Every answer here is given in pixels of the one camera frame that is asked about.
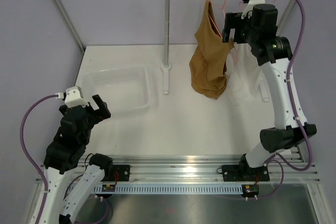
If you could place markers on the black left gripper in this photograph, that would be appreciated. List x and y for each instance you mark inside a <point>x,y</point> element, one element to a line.
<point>101,114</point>

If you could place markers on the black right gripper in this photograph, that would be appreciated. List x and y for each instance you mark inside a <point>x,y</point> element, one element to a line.
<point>234,21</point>

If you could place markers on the brown tank top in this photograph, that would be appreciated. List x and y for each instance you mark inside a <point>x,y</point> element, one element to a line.
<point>208,63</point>

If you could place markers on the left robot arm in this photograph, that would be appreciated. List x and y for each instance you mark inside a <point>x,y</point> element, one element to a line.
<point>63,155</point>

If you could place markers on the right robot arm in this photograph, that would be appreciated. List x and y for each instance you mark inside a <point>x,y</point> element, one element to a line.
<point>258,29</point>

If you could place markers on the white tank top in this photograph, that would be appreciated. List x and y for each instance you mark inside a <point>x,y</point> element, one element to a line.
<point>244,74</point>

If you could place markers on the white plastic basket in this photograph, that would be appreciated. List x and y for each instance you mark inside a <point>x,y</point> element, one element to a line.
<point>124,89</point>

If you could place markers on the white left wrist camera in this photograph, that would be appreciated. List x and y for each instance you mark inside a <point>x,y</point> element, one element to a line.
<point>72,97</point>

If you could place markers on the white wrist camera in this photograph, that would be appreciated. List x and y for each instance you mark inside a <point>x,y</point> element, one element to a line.
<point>249,7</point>
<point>72,97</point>

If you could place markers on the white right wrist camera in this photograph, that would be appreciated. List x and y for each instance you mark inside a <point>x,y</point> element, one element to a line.
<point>249,7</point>

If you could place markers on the white slotted cable duct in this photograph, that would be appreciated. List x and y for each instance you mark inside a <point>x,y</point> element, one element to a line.
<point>156,189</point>

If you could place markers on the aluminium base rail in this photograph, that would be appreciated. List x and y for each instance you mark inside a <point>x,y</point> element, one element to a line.
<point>201,169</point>

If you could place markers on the left aluminium frame post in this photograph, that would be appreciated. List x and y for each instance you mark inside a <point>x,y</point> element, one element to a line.
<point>69,24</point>

